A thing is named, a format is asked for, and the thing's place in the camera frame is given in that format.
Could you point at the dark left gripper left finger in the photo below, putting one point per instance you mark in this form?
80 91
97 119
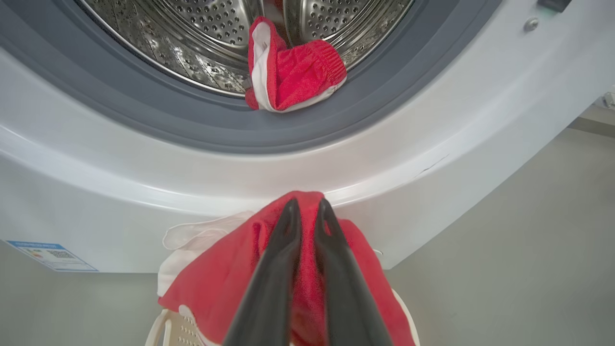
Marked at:
271 288

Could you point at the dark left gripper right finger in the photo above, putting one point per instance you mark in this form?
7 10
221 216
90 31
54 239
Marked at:
346 298

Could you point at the red garment with white lining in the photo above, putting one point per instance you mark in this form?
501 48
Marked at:
216 278

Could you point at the red shorts with elastic waistband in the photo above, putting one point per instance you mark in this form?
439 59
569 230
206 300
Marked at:
298 72

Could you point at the cream perforated laundry basket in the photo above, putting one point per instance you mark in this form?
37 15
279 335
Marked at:
178 331

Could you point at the white washing machine body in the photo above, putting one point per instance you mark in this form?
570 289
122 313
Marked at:
144 192

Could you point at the grey rubber door gasket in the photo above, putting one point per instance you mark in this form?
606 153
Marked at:
192 129

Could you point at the blue energy label sticker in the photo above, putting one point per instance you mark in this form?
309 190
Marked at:
50 256

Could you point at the perforated steel washer drum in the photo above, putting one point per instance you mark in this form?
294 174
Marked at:
202 29

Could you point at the small silver screw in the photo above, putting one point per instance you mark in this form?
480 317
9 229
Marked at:
531 24

